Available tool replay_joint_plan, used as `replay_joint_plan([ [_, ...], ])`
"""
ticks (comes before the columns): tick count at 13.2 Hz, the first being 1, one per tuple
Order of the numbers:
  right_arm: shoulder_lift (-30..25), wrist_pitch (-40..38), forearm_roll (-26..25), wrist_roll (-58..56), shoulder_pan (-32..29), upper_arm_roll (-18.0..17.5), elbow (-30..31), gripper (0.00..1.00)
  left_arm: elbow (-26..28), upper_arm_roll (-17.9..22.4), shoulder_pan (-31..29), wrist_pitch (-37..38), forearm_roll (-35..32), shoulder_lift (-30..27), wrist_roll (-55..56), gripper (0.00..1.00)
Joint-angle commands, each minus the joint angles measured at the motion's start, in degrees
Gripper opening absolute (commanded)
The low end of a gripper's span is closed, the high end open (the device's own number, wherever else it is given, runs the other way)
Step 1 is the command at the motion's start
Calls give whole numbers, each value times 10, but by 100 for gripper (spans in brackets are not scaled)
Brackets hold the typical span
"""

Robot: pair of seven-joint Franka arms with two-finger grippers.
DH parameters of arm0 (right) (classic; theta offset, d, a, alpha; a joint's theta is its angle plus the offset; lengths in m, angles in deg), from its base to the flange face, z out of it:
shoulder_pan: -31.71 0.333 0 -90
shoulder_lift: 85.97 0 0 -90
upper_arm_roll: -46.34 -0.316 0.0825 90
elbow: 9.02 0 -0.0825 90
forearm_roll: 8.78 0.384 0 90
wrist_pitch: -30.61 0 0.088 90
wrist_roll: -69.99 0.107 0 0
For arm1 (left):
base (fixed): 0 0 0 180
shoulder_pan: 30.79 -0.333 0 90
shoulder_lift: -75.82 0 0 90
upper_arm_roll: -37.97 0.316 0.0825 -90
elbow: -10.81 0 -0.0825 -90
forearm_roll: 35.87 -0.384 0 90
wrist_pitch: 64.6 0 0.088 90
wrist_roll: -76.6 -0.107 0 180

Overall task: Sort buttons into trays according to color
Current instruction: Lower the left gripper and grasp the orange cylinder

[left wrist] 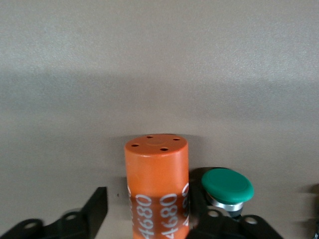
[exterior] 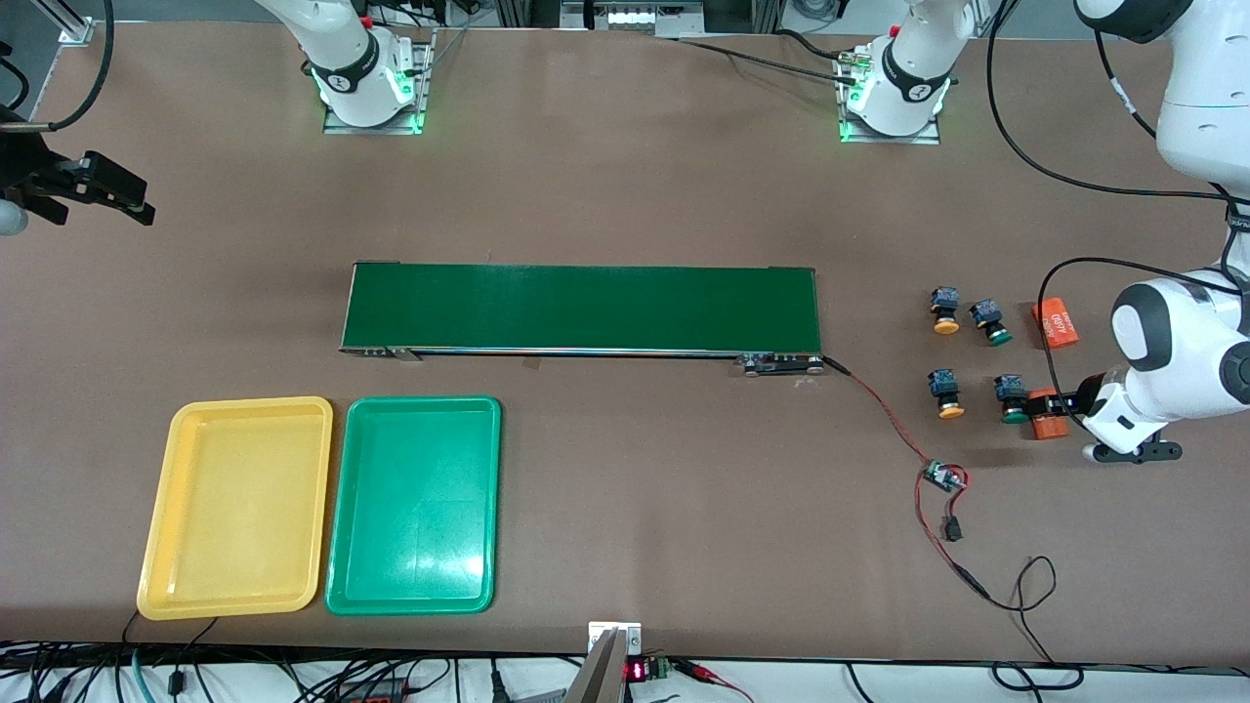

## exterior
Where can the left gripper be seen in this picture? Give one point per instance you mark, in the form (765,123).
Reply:
(1091,392)

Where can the orange cylinder white print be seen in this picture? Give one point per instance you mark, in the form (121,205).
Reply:
(1060,327)
(1050,428)

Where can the green mushroom push button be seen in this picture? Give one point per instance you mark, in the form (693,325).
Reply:
(1010,392)
(988,317)

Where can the yellow mushroom push button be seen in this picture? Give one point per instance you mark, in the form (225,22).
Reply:
(944,310)
(944,388)

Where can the small motor controller board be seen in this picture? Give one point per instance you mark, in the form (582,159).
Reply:
(942,475)

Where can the small black inline connector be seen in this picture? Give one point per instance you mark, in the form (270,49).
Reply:
(952,530)

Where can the yellow plastic tray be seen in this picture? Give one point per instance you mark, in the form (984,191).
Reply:
(234,508)

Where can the green plastic tray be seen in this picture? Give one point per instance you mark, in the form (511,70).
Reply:
(415,508)

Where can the red clip lead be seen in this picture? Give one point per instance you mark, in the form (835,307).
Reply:
(703,672)

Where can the green conveyor belt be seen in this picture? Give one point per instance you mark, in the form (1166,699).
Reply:
(586,308)

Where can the red digit display module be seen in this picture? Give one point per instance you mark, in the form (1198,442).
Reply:
(637,671)

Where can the grey power strip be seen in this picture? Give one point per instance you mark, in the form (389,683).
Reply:
(630,18)

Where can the aluminium frame profile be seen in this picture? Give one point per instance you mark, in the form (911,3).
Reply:
(78,29)

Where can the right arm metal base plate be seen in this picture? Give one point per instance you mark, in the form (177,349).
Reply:
(371,130)

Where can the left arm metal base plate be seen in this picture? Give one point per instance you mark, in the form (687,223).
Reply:
(884,140)

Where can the silver camera mount bracket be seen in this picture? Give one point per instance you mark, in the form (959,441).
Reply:
(610,674)

